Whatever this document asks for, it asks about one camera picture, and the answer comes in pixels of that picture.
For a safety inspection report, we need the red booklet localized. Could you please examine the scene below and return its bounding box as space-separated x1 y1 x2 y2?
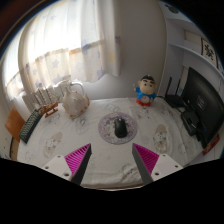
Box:
202 134 221 156

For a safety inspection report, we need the black computer monitor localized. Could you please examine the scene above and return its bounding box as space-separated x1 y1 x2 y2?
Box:
179 66 224 149

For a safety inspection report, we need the white star-print curtain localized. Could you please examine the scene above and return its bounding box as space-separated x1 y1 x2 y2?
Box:
4 0 121 101

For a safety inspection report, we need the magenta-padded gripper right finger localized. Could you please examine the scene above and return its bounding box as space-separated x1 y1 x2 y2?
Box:
132 143 183 185

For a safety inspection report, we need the black keyboard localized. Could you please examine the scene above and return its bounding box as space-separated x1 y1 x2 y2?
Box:
18 108 44 145

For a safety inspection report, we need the wooden sailing ship model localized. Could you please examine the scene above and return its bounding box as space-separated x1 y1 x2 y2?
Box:
34 87 60 118

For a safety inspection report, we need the black router with antennas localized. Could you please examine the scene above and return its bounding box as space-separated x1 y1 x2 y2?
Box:
164 76 186 108

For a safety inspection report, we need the white shelf unit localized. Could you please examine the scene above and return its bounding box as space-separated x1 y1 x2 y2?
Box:
156 1 224 158

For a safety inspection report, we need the white printed tablecloth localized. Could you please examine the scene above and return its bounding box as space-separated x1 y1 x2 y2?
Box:
16 96 208 188

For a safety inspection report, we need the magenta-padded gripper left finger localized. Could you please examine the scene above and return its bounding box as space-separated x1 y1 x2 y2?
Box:
40 143 92 185

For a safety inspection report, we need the orange wooden chair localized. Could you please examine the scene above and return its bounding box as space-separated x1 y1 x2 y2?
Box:
4 106 26 144

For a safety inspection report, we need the large white conch shell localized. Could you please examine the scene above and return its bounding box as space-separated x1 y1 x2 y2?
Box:
61 79 91 120

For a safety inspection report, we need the cartoon boy figurine with clock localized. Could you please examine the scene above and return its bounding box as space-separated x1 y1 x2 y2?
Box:
133 74 158 107

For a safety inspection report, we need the black computer mouse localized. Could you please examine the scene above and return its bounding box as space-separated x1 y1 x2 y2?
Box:
113 117 128 139

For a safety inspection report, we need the white radiator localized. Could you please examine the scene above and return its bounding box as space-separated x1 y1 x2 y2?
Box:
21 83 68 111

